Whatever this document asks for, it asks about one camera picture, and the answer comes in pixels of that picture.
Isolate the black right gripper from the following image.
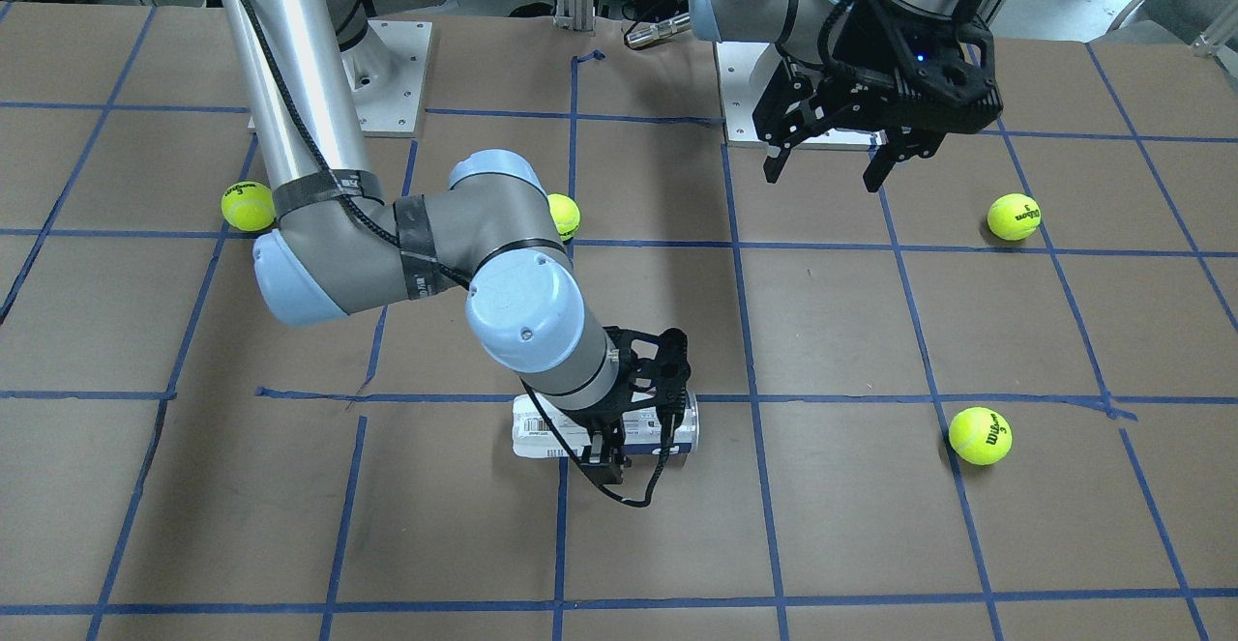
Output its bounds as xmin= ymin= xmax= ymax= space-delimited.
xmin=566 ymin=327 xmax=693 ymax=488

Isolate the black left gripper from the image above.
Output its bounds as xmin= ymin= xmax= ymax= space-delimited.
xmin=751 ymin=0 xmax=1004 ymax=194

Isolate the white tennis ball can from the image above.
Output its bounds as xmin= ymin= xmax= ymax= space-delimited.
xmin=513 ymin=392 xmax=699 ymax=469

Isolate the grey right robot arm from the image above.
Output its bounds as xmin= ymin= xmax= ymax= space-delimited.
xmin=220 ymin=0 xmax=695 ymax=490

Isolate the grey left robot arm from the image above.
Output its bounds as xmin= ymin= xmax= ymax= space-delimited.
xmin=690 ymin=0 xmax=1004 ymax=192

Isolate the centre Head tennis ball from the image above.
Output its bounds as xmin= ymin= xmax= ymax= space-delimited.
xmin=547 ymin=194 xmax=582 ymax=243

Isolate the far tennis ball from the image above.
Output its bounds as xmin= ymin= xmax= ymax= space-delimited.
xmin=985 ymin=194 xmax=1041 ymax=243

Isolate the near Wilson tennis ball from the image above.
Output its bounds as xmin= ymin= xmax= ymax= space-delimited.
xmin=947 ymin=406 xmax=1014 ymax=467

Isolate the tennis ball near base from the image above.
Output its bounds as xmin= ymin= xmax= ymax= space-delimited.
xmin=220 ymin=179 xmax=276 ymax=231

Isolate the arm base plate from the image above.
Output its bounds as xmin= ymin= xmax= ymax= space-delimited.
xmin=248 ymin=20 xmax=433 ymax=139
xmin=714 ymin=37 xmax=883 ymax=152

